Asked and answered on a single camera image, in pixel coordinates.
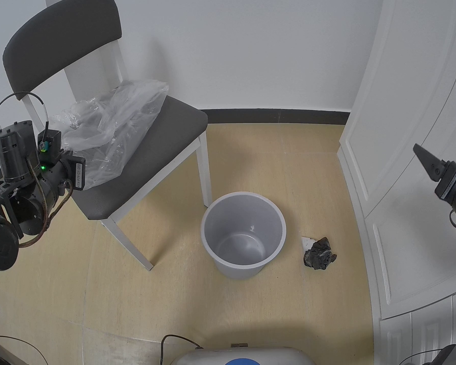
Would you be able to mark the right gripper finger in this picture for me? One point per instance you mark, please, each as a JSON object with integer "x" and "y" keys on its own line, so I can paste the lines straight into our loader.
{"x": 433, "y": 165}

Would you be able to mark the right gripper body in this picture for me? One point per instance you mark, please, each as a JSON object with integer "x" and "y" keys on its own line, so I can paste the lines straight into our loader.
{"x": 454, "y": 184}

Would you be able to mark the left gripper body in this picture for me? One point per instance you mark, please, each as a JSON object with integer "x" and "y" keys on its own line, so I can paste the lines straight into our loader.
{"x": 55, "y": 183}

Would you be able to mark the clear plastic bag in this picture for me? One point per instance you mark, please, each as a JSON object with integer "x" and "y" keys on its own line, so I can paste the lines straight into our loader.
{"x": 117, "y": 127}

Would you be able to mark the black plastic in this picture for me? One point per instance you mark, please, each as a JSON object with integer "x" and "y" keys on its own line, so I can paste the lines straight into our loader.
{"x": 321, "y": 255}

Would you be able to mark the white printed paper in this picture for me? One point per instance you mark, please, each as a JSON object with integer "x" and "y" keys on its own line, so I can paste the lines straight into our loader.
{"x": 307, "y": 241}

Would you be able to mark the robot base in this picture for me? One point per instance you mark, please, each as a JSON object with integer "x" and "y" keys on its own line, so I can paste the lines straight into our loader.
{"x": 212, "y": 357}

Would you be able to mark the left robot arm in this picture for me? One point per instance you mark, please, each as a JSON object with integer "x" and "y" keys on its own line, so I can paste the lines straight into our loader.
{"x": 11, "y": 154}

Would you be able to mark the white trash bin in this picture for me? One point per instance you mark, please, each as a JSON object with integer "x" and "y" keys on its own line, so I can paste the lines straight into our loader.
{"x": 243, "y": 219}

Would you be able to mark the white wardrobe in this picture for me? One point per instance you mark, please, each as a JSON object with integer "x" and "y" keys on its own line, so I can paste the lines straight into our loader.
{"x": 402, "y": 127}

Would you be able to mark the grey and white chair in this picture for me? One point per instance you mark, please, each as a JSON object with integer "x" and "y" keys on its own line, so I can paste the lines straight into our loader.
{"x": 60, "y": 32}

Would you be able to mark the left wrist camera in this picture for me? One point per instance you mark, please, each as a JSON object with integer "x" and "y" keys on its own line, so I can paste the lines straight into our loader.
{"x": 53, "y": 139}

